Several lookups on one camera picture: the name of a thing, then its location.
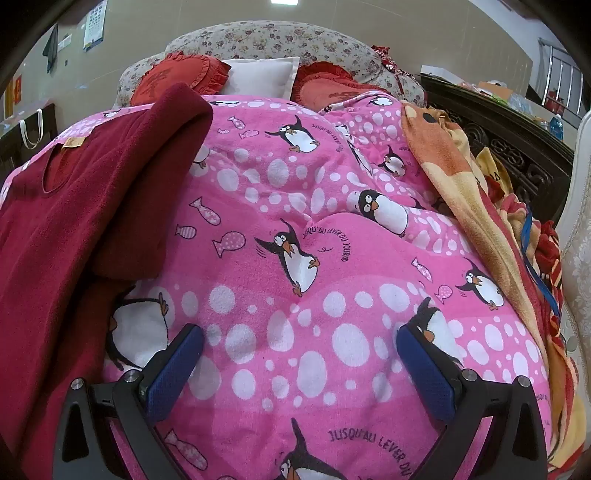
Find green hanging cloth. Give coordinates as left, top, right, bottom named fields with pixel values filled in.
left=43, top=23, right=60, bottom=75

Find blue strap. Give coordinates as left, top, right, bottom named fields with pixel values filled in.
left=522, top=210, right=561, bottom=319

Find dark wooden table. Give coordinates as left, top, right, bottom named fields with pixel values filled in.
left=0, top=104, right=58, bottom=167

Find wall calendar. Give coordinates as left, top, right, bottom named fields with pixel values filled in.
left=83, top=7, right=109, bottom=51

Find orange and yellow blanket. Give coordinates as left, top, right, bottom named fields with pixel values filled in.
left=401, top=104, right=578, bottom=472

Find white ornate chair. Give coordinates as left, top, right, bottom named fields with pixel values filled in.
left=554, top=111, right=591, bottom=416

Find metal stair railing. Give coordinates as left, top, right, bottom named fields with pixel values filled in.
left=529, top=37, right=585, bottom=114

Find floral upholstered headboard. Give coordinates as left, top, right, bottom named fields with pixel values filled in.
left=115, top=23, right=428, bottom=109

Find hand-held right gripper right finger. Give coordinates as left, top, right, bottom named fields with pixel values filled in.
left=396, top=320, right=552, bottom=480

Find pink penguin print blanket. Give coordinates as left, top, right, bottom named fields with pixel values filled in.
left=0, top=90, right=555, bottom=480

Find dark red sweater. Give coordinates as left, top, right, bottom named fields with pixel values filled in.
left=0, top=83, right=214, bottom=462

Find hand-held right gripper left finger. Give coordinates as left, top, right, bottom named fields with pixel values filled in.
left=54, top=323, right=206, bottom=480

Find dark carved wooden cabinet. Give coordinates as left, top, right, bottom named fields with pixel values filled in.
left=420, top=74, right=578, bottom=222

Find red tasselled ornament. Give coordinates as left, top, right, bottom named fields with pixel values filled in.
left=372, top=45, right=407, bottom=77

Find red heart-shaped pillow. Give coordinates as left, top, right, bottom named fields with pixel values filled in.
left=130, top=52, right=232, bottom=107
left=292, top=62, right=370, bottom=112

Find white pillow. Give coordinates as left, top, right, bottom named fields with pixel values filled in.
left=221, top=56, right=302, bottom=100

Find white bag handles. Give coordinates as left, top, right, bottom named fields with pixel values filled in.
left=18, top=108, right=44, bottom=149

